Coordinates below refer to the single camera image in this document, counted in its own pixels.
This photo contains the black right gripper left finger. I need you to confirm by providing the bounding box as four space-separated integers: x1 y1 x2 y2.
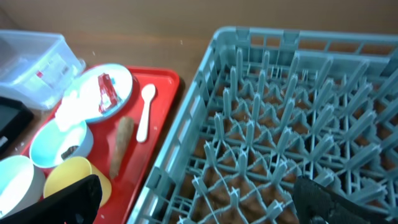
1 174 103 224

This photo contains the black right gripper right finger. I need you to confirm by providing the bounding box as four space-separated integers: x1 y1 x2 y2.
292 176 389 224

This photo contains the yellow plastic cup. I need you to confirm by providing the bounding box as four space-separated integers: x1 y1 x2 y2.
43 156 112 207

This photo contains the brown food scrap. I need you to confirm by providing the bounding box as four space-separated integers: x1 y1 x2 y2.
61 146 79 160

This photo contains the pale green rice bowl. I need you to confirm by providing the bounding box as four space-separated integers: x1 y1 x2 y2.
1 155 45 219

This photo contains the light blue bowl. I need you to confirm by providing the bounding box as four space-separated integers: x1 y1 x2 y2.
29 119 94 169

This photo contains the white tissue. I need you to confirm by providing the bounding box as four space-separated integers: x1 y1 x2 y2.
54 90 90 131

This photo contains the red sauce packet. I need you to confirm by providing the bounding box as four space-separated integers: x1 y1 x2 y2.
98 73 119 114

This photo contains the black waste tray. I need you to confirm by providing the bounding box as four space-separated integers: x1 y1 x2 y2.
1 97 34 154

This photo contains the grey dishwasher rack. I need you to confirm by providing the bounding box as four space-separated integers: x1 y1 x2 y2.
128 27 397 223

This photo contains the brown root vegetable stick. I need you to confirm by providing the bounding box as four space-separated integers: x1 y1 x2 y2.
109 116 134 179

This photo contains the light blue plate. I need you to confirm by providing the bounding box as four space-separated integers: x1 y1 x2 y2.
56 63 133 123

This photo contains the white plastic spoon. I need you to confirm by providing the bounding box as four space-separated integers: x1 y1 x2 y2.
136 83 156 142

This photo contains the clear plastic storage box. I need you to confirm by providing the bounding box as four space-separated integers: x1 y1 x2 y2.
1 29 86 110

